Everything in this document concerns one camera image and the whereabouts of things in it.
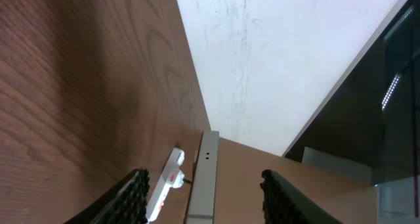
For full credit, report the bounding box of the white power strip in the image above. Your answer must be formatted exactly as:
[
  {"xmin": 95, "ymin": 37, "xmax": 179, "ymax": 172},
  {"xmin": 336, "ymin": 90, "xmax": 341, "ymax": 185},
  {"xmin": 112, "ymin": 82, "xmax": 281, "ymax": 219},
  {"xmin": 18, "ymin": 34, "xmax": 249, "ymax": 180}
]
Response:
[{"xmin": 146, "ymin": 148, "xmax": 185, "ymax": 223}]

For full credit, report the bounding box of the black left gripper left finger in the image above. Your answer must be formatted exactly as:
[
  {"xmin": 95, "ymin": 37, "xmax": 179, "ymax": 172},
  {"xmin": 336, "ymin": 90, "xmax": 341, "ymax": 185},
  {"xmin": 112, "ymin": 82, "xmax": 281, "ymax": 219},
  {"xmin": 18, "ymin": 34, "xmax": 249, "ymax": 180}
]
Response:
[{"xmin": 66, "ymin": 168, "xmax": 150, "ymax": 224}]

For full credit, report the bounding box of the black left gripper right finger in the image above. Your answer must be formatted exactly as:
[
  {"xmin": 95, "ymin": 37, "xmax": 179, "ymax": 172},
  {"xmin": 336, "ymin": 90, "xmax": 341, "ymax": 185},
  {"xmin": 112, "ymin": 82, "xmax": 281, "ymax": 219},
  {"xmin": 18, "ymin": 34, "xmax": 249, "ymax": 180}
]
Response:
[{"xmin": 260, "ymin": 169, "xmax": 341, "ymax": 224}]

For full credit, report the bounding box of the white charger plug adapter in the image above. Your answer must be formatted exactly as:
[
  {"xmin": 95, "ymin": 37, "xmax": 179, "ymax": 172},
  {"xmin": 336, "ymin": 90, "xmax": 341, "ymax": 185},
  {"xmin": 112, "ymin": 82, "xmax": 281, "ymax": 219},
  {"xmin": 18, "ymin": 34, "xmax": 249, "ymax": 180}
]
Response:
[{"xmin": 167, "ymin": 169, "xmax": 184, "ymax": 189}]

